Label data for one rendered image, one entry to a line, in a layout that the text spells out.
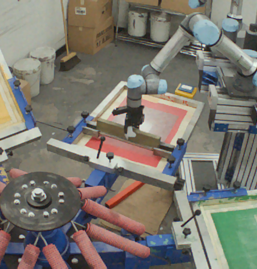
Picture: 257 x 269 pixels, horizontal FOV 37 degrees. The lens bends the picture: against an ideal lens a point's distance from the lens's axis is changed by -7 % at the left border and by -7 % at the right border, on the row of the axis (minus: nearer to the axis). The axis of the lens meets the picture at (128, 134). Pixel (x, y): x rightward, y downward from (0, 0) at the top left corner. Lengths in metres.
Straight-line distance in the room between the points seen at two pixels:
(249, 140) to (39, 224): 1.77
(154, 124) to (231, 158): 0.73
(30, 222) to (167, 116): 1.39
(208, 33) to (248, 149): 1.15
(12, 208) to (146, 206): 1.93
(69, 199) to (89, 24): 4.04
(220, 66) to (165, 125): 0.61
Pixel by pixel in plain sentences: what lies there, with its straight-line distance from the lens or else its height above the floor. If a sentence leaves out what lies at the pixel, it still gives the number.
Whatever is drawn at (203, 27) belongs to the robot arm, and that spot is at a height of 1.69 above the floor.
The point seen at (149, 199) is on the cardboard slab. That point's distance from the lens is 3.27.
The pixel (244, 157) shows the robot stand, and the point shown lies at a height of 0.64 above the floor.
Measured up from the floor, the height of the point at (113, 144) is 0.95.
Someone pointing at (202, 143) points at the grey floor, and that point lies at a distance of 3.96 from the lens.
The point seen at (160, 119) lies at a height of 0.96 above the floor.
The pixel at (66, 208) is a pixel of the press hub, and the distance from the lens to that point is 1.40.
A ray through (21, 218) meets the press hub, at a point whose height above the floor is 1.31.
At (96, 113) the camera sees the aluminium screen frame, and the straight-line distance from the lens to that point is 2.43.
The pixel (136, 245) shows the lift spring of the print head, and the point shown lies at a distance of 1.56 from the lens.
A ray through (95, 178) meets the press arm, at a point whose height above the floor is 1.04.
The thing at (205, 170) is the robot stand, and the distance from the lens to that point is 3.33.
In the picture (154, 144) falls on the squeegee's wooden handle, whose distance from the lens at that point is 2.14.
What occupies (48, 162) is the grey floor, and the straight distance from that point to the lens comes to 3.62.
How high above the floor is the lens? 2.32
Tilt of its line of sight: 36 degrees down
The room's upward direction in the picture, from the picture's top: 4 degrees clockwise
